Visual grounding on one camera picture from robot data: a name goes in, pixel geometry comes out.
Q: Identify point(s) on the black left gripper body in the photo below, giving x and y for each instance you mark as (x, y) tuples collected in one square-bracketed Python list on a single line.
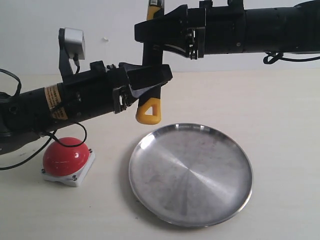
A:
[(98, 91)]

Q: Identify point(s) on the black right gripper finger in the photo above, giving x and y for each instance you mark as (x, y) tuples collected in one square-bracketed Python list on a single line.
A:
[(170, 28), (178, 48)]

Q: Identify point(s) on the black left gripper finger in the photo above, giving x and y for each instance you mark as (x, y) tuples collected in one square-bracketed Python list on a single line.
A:
[(146, 93), (142, 76)]

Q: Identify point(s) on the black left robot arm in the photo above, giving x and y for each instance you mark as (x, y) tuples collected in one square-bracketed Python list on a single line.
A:
[(26, 117)]

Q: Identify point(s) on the round steel plate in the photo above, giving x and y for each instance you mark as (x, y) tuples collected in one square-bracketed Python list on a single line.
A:
[(190, 175)]

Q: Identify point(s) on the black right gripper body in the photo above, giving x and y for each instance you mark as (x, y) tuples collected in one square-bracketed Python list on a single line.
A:
[(216, 30)]

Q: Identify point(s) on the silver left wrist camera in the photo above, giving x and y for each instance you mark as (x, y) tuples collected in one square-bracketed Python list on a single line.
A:
[(71, 47)]

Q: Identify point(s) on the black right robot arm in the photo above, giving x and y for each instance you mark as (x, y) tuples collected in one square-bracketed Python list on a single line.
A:
[(279, 30)]

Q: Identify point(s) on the yellow black claw hammer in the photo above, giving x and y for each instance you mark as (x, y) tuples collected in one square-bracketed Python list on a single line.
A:
[(149, 105)]

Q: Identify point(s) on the red dome button white base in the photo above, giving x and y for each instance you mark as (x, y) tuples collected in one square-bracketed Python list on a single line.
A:
[(67, 165)]

